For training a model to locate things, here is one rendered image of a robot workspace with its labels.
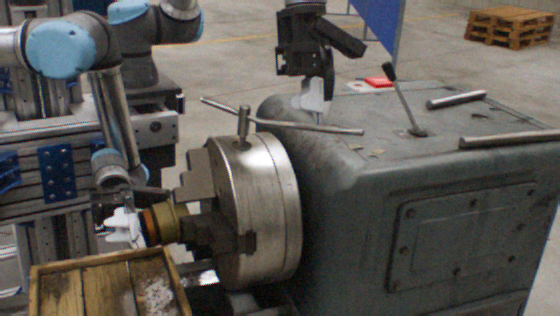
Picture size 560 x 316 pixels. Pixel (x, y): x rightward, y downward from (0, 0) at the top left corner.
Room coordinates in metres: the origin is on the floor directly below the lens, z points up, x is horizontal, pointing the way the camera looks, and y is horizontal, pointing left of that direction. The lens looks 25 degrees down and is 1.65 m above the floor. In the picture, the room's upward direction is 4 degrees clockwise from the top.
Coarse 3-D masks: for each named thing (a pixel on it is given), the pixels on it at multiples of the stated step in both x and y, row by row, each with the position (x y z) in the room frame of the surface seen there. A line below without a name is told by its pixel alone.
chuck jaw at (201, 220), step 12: (180, 216) 0.86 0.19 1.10; (192, 216) 0.87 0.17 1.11; (204, 216) 0.87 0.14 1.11; (216, 216) 0.87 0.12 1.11; (192, 228) 0.84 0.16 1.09; (204, 228) 0.82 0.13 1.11; (216, 228) 0.81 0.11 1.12; (228, 228) 0.81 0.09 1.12; (204, 240) 0.82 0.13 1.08; (216, 240) 0.79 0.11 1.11; (228, 240) 0.79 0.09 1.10; (240, 240) 0.79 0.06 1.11; (252, 240) 0.80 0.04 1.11; (216, 252) 0.78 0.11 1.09; (240, 252) 0.79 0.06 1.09
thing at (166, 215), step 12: (156, 204) 0.89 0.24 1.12; (168, 204) 0.88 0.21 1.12; (180, 204) 0.90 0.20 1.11; (144, 216) 0.85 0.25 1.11; (156, 216) 0.85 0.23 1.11; (168, 216) 0.86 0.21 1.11; (144, 228) 0.83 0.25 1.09; (156, 228) 0.84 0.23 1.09; (168, 228) 0.84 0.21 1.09; (180, 228) 0.86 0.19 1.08; (144, 240) 0.86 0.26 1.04; (156, 240) 0.84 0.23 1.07; (168, 240) 0.84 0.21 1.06; (180, 240) 0.85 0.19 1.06
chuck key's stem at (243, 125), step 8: (240, 104) 0.92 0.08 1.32; (248, 104) 0.92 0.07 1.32; (240, 112) 0.91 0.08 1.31; (248, 112) 0.91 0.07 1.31; (240, 120) 0.91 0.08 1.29; (248, 120) 0.91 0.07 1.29; (240, 128) 0.91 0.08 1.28; (248, 128) 0.92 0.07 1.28; (240, 136) 0.91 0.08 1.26; (240, 144) 0.92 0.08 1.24
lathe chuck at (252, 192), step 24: (216, 144) 0.93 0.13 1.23; (216, 168) 0.93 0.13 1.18; (240, 168) 0.86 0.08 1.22; (264, 168) 0.88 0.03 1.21; (216, 192) 0.92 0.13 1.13; (240, 192) 0.82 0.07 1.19; (264, 192) 0.84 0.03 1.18; (240, 216) 0.80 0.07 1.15; (264, 216) 0.81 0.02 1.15; (264, 240) 0.80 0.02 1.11; (216, 264) 0.92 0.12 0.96; (240, 264) 0.78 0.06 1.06; (264, 264) 0.80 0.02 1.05; (240, 288) 0.82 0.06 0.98
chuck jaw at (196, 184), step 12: (204, 144) 1.02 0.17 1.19; (192, 156) 0.97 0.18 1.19; (204, 156) 0.97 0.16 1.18; (192, 168) 0.95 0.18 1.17; (204, 168) 0.96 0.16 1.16; (180, 180) 0.95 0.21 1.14; (192, 180) 0.93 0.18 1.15; (204, 180) 0.94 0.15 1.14; (180, 192) 0.91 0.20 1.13; (192, 192) 0.92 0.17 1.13; (204, 192) 0.93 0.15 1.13
